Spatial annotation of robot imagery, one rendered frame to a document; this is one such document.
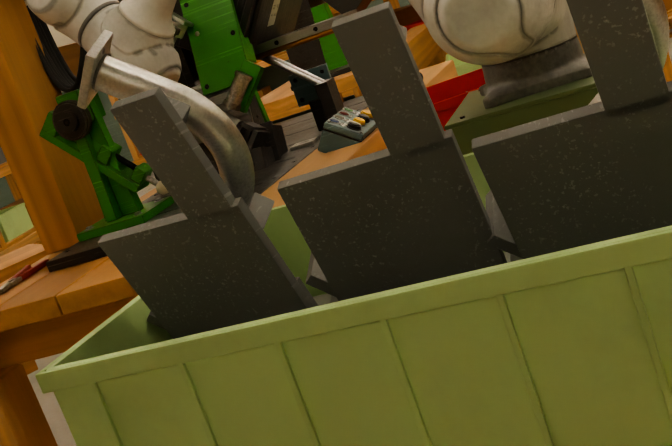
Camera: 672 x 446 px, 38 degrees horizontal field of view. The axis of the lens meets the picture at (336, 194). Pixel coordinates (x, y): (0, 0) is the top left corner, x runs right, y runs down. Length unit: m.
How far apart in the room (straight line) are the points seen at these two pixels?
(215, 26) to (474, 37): 0.91
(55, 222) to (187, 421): 1.28
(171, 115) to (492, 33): 0.60
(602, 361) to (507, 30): 0.67
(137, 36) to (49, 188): 0.49
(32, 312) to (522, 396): 1.08
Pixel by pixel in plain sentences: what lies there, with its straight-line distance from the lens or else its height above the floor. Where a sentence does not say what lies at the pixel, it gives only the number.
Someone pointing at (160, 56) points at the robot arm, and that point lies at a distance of 1.66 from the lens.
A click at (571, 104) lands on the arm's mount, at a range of 1.45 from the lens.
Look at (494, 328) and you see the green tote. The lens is 0.68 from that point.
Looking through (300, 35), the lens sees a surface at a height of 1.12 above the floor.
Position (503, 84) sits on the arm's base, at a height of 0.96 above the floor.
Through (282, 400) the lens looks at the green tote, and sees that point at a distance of 0.76.
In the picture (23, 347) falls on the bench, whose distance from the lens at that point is 1.80.
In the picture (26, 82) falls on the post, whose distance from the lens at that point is 2.05.
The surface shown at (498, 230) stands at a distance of 0.82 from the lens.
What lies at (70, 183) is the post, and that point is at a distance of 2.06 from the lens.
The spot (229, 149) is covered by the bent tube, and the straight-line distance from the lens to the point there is 0.82.
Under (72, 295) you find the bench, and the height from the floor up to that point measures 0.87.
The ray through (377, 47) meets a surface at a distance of 0.73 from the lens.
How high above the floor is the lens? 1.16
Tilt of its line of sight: 10 degrees down
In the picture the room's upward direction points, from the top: 20 degrees counter-clockwise
